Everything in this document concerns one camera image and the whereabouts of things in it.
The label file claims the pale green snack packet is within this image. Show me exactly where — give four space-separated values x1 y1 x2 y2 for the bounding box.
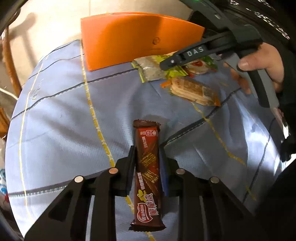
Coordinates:
132 56 185 82

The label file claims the person's dark clothing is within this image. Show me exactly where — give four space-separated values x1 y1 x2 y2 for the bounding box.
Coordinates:
252 160 296 241

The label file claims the brown chocolate wafer bar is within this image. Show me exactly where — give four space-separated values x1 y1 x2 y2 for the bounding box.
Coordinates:
129 119 166 232

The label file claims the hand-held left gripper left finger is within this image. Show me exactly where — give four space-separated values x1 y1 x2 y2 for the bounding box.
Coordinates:
24 146 137 241

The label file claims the white power cable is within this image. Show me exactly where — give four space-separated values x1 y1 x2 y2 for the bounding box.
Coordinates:
0 88 18 99

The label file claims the orange cardboard box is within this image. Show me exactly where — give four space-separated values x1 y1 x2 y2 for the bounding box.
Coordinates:
81 13 205 71

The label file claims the person's right forearm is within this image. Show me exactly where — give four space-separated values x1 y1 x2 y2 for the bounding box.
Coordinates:
276 46 296 163

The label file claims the orange-ended cracker packet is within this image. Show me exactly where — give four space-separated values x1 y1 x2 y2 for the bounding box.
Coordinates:
162 76 221 106

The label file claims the person's right hand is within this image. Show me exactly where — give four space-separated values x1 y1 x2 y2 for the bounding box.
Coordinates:
230 43 285 94

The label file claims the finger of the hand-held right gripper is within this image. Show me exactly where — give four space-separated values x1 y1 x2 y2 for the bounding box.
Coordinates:
160 45 208 71

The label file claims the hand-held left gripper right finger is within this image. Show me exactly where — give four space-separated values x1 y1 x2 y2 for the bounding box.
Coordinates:
158 147 271 241

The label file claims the blue checked tablecloth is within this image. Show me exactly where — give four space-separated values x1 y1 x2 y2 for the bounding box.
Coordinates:
5 39 287 241

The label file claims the carved wooden chair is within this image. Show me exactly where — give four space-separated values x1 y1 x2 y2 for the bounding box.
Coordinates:
2 28 23 94

